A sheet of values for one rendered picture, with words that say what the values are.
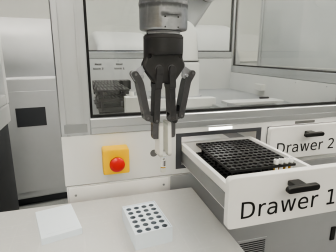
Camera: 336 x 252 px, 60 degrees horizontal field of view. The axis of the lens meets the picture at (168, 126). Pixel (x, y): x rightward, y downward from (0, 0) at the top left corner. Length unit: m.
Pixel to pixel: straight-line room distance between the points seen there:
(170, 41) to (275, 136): 0.59
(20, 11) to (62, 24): 3.15
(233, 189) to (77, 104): 0.46
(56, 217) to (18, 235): 0.09
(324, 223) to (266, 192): 0.72
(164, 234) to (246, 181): 0.21
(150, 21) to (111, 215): 0.49
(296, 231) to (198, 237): 0.63
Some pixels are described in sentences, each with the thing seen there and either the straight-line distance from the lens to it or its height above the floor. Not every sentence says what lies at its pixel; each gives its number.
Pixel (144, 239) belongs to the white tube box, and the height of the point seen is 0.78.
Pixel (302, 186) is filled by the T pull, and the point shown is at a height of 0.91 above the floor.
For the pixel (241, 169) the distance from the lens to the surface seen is 0.71.
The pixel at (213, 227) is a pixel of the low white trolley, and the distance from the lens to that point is 0.74.
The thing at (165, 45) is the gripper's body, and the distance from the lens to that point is 0.53.
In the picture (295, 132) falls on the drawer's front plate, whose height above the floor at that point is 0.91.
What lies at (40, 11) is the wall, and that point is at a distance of 3.94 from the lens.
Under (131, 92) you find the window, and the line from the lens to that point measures 0.83.
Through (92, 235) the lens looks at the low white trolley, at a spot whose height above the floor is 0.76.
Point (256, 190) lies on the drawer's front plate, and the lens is 0.62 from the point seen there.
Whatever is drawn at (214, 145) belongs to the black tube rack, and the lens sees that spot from 0.87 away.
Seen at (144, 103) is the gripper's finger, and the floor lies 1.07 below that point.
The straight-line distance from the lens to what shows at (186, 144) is 0.91.
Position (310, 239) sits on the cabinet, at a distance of 1.34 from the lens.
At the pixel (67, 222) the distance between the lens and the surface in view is 0.76.
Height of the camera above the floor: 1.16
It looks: 14 degrees down
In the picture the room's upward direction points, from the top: straight up
